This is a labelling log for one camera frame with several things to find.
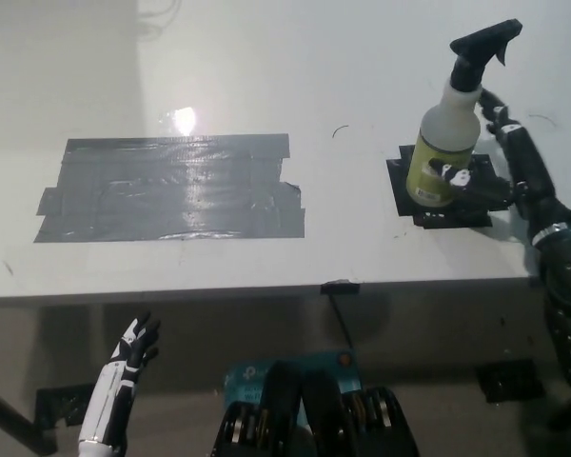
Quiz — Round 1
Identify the teal router box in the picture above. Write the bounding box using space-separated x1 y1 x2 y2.
224 349 364 423

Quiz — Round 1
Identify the small black tape strip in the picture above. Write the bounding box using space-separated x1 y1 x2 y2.
320 281 361 294

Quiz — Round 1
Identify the black tape square spot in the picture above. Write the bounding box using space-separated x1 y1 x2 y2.
385 145 516 232

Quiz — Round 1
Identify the thin black cable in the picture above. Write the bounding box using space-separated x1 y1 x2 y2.
327 291 354 352

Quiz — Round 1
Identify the black table leg bar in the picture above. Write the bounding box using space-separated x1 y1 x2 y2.
0 379 59 454

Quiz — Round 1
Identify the black floor tape patch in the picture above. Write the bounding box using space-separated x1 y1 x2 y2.
34 385 95 428
475 360 546 406

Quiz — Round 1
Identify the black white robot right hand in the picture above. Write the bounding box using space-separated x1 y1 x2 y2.
426 88 571 247

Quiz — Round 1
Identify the grey duct tape patch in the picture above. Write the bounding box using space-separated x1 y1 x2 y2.
32 134 307 245

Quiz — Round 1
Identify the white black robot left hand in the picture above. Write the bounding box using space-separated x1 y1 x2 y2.
78 310 162 447

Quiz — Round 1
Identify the white spray bottle black trigger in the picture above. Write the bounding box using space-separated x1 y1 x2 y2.
405 17 525 209

